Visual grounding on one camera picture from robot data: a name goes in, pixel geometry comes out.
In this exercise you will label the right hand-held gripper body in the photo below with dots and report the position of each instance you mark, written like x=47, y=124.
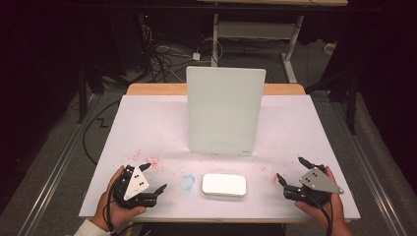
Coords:
x=316, y=182

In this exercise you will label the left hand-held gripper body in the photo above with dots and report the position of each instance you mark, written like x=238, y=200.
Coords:
x=136, y=185

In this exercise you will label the white whiteboard eraser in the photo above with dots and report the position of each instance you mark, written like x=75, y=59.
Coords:
x=224, y=184

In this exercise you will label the person's left hand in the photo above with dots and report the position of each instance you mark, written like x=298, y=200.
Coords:
x=116, y=214

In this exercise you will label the person's right hand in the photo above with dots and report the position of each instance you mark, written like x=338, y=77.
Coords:
x=324, y=218

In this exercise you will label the white paper sheet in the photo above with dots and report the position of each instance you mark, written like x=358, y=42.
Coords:
x=157, y=124

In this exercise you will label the black metal stand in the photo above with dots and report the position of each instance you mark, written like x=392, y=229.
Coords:
x=82, y=98
x=351, y=105

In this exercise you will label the wooden table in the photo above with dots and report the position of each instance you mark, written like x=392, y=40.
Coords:
x=157, y=89

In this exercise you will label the standing white whiteboard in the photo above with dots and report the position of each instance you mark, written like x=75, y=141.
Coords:
x=226, y=88

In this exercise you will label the white power adapter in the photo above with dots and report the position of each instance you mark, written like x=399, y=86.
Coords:
x=196, y=56

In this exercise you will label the metal floor rail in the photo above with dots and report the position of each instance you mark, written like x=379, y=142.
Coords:
x=370, y=170
x=55, y=170

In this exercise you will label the white metal desk frame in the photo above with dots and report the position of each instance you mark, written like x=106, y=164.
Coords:
x=255, y=30

